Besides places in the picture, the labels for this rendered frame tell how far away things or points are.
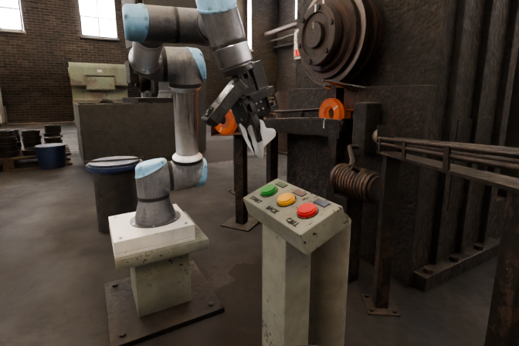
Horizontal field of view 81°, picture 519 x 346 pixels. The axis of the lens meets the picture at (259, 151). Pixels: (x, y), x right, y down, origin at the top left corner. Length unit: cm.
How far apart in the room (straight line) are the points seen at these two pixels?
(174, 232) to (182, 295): 29
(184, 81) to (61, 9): 1047
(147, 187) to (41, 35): 1033
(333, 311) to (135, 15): 84
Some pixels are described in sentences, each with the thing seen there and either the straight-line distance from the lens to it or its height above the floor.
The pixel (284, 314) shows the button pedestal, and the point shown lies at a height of 36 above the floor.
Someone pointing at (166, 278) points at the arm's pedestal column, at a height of 15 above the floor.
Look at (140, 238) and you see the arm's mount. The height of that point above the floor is 35.
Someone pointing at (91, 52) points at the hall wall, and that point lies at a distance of 1130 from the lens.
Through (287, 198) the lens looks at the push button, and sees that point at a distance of 68.
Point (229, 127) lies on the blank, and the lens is 186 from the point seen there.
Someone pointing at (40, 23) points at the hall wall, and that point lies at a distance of 1143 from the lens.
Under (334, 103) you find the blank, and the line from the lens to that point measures 162.
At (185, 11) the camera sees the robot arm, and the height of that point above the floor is 101.
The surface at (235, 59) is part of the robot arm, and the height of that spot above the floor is 90.
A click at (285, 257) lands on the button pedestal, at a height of 50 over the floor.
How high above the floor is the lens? 83
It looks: 10 degrees down
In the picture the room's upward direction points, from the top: straight up
